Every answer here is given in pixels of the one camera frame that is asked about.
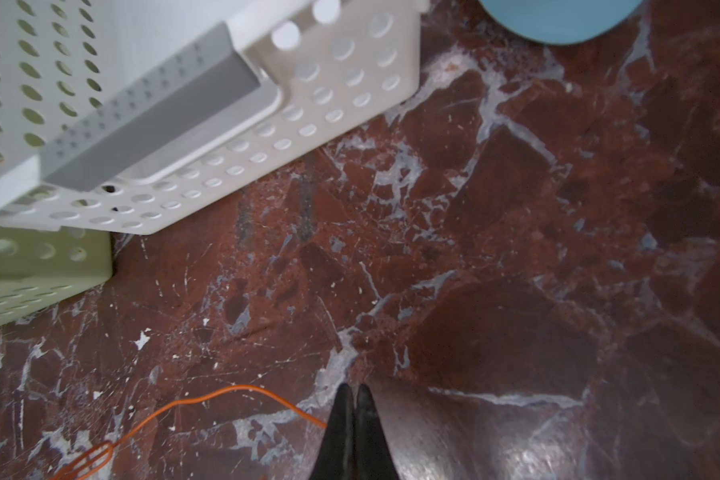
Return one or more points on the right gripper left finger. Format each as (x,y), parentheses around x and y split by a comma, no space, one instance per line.
(336,456)

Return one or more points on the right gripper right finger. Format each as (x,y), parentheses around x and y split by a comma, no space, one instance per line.
(373,459)

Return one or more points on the middle green perforated basket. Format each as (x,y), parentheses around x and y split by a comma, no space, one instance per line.
(39,268)

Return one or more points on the white perforated basket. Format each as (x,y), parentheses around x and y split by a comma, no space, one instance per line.
(128,116)

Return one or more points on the light blue plastic scoop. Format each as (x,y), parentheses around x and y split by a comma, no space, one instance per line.
(559,22)

